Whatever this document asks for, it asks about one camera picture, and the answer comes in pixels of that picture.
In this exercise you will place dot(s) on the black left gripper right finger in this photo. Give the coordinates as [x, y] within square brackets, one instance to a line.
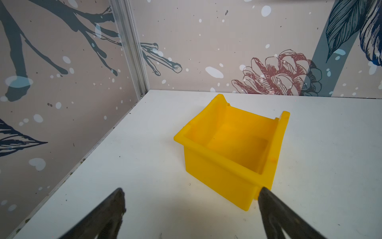
[280, 220]

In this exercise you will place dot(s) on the yellow plastic bin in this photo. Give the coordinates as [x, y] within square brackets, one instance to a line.
[232, 151]

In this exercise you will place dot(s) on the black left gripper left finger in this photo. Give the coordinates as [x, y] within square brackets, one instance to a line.
[103, 222]

